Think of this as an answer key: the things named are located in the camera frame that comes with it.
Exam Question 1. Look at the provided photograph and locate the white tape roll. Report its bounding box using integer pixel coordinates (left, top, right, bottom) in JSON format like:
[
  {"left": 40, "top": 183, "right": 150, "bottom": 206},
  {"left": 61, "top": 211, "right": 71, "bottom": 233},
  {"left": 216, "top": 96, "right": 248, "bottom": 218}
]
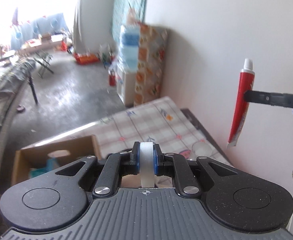
[{"left": 139, "top": 142, "right": 155, "bottom": 188}]

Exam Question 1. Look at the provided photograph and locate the red toothpaste tube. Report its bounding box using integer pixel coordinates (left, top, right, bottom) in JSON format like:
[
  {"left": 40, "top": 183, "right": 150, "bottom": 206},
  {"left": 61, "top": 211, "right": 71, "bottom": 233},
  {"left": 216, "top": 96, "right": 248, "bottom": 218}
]
[{"left": 227, "top": 59, "right": 255, "bottom": 148}]

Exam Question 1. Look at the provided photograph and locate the checked floral tablecloth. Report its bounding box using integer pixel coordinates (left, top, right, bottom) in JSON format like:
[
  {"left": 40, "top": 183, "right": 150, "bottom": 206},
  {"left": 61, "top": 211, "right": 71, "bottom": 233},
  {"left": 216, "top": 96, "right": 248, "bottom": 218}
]
[{"left": 32, "top": 97, "right": 230, "bottom": 165}]

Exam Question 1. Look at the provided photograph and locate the clear glass cup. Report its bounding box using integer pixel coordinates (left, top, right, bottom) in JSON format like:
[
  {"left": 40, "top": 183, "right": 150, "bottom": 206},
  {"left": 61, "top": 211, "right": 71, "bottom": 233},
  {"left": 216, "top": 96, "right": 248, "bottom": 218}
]
[{"left": 188, "top": 141, "right": 213, "bottom": 160}]

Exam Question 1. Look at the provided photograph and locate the red fire extinguisher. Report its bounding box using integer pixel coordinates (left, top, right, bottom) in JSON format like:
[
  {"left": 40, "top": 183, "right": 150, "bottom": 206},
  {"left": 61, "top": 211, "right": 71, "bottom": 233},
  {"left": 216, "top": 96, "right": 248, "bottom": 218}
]
[{"left": 108, "top": 67, "right": 117, "bottom": 87}]

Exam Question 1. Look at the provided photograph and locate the teal folded cloth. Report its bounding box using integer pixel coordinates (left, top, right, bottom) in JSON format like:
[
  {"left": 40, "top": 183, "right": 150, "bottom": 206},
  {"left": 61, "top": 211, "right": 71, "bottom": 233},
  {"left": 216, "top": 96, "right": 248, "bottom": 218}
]
[{"left": 28, "top": 158, "right": 60, "bottom": 179}]

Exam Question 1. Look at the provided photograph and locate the brown cardboard box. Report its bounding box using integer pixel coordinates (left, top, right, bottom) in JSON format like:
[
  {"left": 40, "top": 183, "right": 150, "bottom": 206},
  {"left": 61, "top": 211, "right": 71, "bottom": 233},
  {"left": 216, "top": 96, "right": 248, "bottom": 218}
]
[{"left": 11, "top": 135, "right": 101, "bottom": 186}]

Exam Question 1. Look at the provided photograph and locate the red plastic crate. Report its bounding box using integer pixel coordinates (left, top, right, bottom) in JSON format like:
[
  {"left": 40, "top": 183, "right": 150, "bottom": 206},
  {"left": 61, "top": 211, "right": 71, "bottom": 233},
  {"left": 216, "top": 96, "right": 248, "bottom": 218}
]
[{"left": 73, "top": 53, "right": 100, "bottom": 65}]

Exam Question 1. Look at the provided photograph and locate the floral covered cabinet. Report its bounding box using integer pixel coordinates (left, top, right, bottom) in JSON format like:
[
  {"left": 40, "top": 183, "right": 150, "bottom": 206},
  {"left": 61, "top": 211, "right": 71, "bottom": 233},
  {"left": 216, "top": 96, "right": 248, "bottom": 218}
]
[{"left": 133, "top": 24, "right": 168, "bottom": 106}]

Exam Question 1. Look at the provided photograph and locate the large water bottle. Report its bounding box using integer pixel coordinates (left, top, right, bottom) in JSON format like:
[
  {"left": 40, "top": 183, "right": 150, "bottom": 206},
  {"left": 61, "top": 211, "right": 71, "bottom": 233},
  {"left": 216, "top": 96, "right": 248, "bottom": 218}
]
[{"left": 118, "top": 24, "right": 140, "bottom": 71}]

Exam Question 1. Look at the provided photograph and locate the folding table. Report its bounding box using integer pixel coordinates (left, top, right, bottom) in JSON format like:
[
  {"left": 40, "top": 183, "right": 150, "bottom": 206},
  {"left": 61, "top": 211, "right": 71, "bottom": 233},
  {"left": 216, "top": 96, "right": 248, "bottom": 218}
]
[{"left": 16, "top": 35, "right": 63, "bottom": 78}]

